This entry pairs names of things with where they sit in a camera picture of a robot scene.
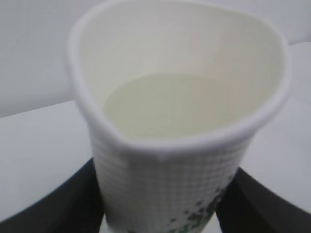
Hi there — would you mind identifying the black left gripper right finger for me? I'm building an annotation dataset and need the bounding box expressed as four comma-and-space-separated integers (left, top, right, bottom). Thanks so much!
216, 168, 311, 233

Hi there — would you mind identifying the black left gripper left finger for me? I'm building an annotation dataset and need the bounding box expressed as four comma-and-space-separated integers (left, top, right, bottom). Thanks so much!
0, 160, 104, 233

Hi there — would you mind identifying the white paper coffee cup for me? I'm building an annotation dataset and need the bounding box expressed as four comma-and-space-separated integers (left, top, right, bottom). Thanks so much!
66, 0, 291, 233

